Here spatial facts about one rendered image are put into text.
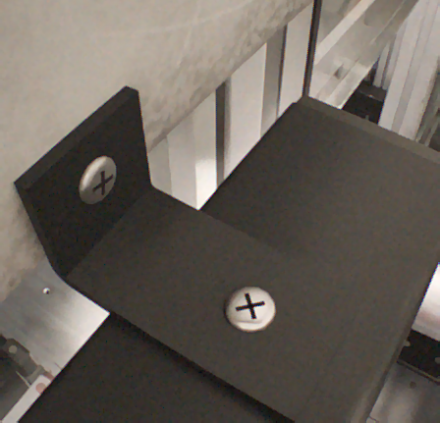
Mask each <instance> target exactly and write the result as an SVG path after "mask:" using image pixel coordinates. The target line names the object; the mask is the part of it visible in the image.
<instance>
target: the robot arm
mask: <svg viewBox="0 0 440 423"><path fill-rule="evenodd" d="M412 329H414V330H417V331H419V332H421V333H423V334H424V335H426V336H429V337H431V338H433V339H435V340H437V341H440V263H439V266H438V268H437V270H436V273H435V275H434V277H433V280H432V282H431V284H430V286H429V289H428V291H427V293H426V296H425V298H424V300H423V302H422V305H421V306H420V308H419V311H418V313H417V315H416V317H415V320H414V322H413V324H412Z"/></svg>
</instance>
